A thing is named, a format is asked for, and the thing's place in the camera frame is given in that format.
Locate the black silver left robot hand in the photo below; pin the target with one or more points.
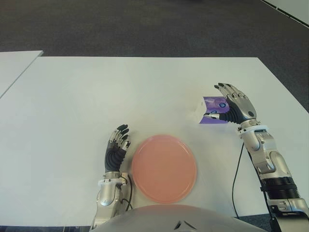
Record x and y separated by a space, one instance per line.
113 159

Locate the white side table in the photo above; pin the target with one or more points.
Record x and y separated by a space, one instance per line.
14 67

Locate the purple tissue paper pack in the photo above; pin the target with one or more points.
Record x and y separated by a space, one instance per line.
212 104

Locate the silver robot torso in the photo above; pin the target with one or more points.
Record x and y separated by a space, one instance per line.
157 218

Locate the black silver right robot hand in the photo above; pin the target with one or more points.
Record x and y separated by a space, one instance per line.
241 108

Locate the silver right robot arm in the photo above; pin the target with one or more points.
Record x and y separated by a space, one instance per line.
265 154

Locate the pink round plate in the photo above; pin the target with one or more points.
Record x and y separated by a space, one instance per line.
164 169

